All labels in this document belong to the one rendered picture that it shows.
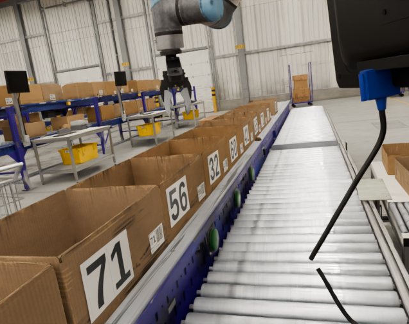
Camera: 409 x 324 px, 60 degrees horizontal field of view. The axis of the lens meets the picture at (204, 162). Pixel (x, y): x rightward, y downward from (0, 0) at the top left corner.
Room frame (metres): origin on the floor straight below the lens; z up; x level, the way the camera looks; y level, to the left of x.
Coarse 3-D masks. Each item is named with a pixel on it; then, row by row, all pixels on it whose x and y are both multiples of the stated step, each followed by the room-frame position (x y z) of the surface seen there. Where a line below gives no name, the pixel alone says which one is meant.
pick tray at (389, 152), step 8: (384, 144) 1.91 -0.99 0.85; (392, 144) 1.90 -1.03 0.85; (400, 144) 1.88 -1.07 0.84; (408, 144) 1.87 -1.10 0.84; (384, 152) 1.77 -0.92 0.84; (392, 152) 1.90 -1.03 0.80; (400, 152) 1.88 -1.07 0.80; (408, 152) 1.87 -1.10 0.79; (384, 160) 1.79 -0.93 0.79; (392, 160) 1.65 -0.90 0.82; (392, 168) 1.65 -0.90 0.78
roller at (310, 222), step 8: (240, 224) 1.30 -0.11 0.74; (248, 224) 1.29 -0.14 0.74; (256, 224) 1.29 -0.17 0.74; (264, 224) 1.28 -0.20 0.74; (272, 224) 1.27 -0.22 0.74; (280, 224) 1.26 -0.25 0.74; (288, 224) 1.25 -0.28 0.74; (296, 224) 1.24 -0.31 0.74; (304, 224) 1.23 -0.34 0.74; (312, 224) 1.22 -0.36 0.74; (320, 224) 1.21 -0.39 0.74; (336, 224) 1.20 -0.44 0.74; (344, 224) 1.19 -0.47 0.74; (352, 224) 1.18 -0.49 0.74; (360, 224) 1.17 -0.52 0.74; (368, 224) 1.16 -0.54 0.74
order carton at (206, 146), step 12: (168, 144) 1.72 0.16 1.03; (180, 144) 1.70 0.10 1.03; (192, 144) 1.68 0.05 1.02; (204, 144) 1.66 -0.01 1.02; (216, 144) 1.46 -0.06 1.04; (144, 156) 1.46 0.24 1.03; (204, 156) 1.29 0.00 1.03; (204, 168) 1.27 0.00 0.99; (228, 168) 1.62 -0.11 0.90; (216, 180) 1.40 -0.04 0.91
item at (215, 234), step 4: (212, 232) 1.03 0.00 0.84; (216, 232) 1.05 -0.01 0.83; (212, 236) 1.02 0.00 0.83; (216, 236) 1.04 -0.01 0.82; (212, 240) 1.01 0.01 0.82; (216, 240) 1.03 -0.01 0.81; (212, 244) 1.01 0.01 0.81; (216, 244) 1.03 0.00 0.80; (212, 248) 1.01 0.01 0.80; (216, 248) 1.03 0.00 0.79
